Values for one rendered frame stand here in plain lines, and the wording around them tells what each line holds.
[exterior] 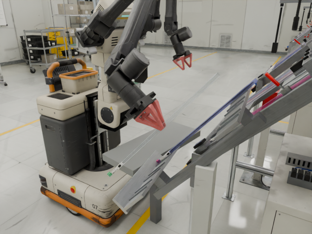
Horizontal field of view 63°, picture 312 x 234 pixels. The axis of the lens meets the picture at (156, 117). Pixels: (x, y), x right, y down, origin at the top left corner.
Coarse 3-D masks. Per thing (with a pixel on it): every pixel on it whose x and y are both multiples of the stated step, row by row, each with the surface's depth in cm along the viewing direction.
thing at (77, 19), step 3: (78, 3) 799; (81, 3) 794; (87, 3) 799; (90, 3) 809; (90, 6) 812; (93, 6) 824; (93, 9) 826; (78, 18) 794; (81, 18) 793; (84, 18) 805; (78, 21) 798; (81, 21) 795; (84, 21) 808; (87, 21) 819
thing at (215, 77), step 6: (210, 78) 60; (216, 78) 60; (204, 84) 61; (210, 84) 61; (198, 90) 63; (204, 90) 62; (192, 96) 64; (186, 102) 65; (180, 108) 66; (174, 114) 68; (168, 120) 69; (156, 132) 72; (150, 138) 74; (144, 144) 75; (138, 150) 77; (108, 174) 86
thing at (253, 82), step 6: (252, 84) 79; (234, 96) 82; (228, 102) 84; (222, 108) 85; (216, 114) 87; (210, 120) 89; (198, 126) 91; (192, 132) 93; (186, 138) 95; (180, 144) 97
